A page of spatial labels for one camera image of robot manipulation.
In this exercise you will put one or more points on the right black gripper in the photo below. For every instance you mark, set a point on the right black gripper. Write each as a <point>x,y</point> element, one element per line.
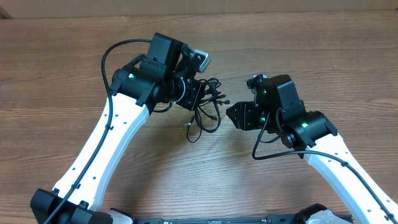
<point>237,115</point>

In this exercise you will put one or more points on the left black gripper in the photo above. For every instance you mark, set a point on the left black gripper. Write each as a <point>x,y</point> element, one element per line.
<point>193,94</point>

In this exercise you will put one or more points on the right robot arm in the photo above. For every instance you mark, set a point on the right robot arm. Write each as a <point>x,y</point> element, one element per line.
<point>277,109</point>

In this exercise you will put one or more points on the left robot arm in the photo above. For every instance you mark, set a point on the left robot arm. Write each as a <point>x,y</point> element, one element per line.
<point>164,74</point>

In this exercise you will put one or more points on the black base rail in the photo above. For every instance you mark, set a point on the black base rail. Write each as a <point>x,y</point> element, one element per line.
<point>313,214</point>

